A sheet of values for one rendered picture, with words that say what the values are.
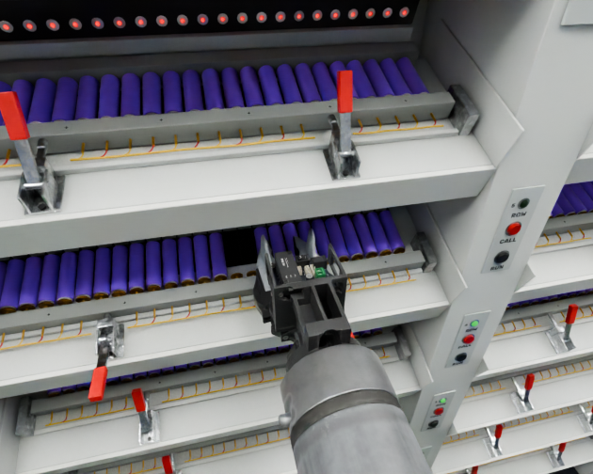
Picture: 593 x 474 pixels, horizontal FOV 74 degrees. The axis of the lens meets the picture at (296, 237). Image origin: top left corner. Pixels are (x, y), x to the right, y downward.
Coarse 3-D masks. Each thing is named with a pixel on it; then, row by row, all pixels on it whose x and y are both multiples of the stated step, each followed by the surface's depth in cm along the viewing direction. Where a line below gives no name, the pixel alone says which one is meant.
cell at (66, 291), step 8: (64, 256) 50; (72, 256) 50; (64, 264) 49; (72, 264) 49; (64, 272) 48; (72, 272) 49; (64, 280) 48; (72, 280) 48; (64, 288) 47; (72, 288) 48; (56, 296) 47; (64, 296) 47; (72, 296) 48
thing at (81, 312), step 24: (336, 264) 51; (360, 264) 52; (384, 264) 52; (408, 264) 52; (192, 288) 48; (216, 288) 48; (240, 288) 49; (24, 312) 45; (48, 312) 45; (72, 312) 45; (96, 312) 45; (120, 312) 46; (216, 312) 48; (72, 336) 45
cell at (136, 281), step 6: (132, 246) 51; (138, 246) 51; (132, 252) 51; (138, 252) 51; (132, 258) 50; (138, 258) 50; (132, 264) 50; (138, 264) 50; (132, 270) 49; (138, 270) 49; (132, 276) 49; (138, 276) 49; (144, 276) 50; (132, 282) 48; (138, 282) 48; (144, 282) 49; (132, 288) 48; (144, 288) 49
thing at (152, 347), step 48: (144, 240) 54; (432, 240) 54; (384, 288) 53; (432, 288) 53; (48, 336) 46; (144, 336) 47; (192, 336) 47; (240, 336) 48; (0, 384) 43; (48, 384) 45
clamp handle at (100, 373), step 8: (104, 344) 44; (104, 352) 43; (104, 360) 42; (96, 368) 41; (104, 368) 41; (96, 376) 40; (104, 376) 41; (96, 384) 40; (104, 384) 40; (96, 392) 39; (96, 400) 39
